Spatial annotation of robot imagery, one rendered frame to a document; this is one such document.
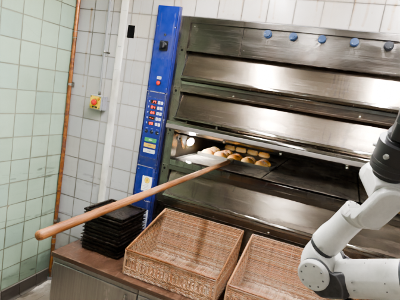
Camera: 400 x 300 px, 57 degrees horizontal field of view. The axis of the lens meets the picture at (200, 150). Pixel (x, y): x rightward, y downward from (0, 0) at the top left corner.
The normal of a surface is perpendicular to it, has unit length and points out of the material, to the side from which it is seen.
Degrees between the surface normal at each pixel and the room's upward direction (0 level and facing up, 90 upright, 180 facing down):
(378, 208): 114
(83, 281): 90
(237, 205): 70
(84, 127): 90
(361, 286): 97
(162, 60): 90
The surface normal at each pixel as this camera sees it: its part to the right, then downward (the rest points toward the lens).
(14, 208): 0.91, 0.21
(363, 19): -0.37, 0.08
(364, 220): -0.10, 0.53
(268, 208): -0.30, -0.25
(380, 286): -0.62, 0.15
